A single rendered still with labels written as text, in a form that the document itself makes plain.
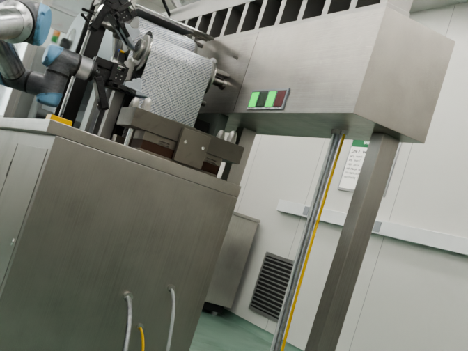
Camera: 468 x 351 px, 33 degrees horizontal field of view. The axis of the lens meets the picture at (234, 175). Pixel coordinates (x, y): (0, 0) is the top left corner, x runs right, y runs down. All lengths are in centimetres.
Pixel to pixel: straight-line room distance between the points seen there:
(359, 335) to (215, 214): 327
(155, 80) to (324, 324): 105
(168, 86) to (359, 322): 333
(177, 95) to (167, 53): 14
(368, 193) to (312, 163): 463
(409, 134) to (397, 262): 340
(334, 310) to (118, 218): 72
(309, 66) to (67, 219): 85
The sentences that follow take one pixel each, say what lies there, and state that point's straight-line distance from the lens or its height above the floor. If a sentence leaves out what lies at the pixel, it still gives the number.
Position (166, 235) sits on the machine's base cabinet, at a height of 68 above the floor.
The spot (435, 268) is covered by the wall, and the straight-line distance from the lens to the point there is 529.
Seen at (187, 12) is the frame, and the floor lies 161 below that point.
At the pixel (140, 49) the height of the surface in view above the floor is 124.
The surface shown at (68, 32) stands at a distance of 377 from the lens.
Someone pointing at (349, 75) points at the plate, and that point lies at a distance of 221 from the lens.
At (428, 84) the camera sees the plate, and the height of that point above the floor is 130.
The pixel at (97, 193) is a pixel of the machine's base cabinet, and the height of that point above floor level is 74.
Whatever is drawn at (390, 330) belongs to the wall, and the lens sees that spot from 549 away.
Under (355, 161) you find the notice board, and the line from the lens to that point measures 632.
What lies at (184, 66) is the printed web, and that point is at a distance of 281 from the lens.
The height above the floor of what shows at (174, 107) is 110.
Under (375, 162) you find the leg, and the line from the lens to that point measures 226.
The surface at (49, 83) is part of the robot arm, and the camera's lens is 264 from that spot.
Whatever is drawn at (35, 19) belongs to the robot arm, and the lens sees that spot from 228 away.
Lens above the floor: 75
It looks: 4 degrees up
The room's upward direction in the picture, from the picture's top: 18 degrees clockwise
